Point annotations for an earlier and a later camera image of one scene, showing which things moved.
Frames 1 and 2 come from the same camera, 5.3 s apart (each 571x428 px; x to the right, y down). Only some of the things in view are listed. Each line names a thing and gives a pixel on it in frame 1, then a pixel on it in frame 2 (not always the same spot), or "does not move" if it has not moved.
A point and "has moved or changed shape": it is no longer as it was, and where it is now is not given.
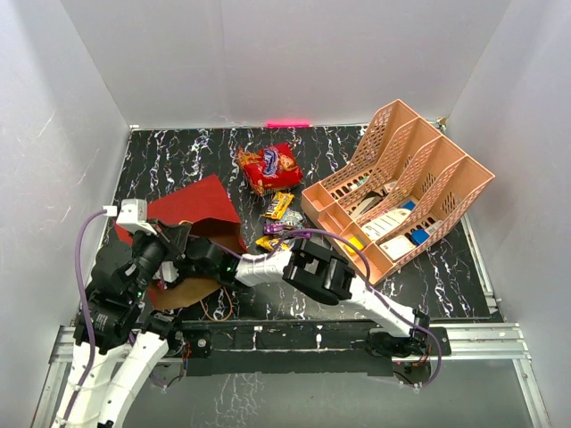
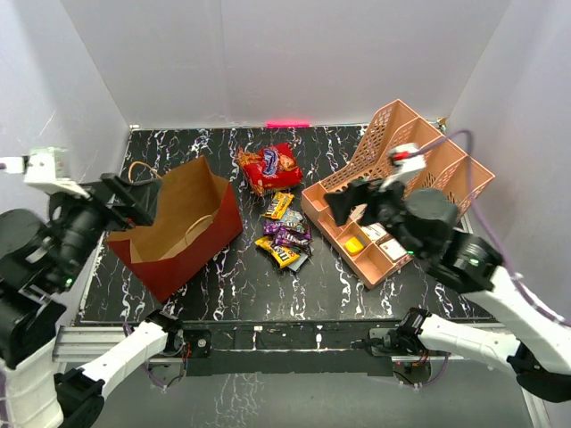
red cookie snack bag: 270,167 does not move
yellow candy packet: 278,205 does not move
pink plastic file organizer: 395,193 does not move
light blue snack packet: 292,217 does not move
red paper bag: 202,205 has moved or changed shape
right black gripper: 181,271 → 359,193
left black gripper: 175,237 → 139,200
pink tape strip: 286,124 does not move
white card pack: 397,246 does not move
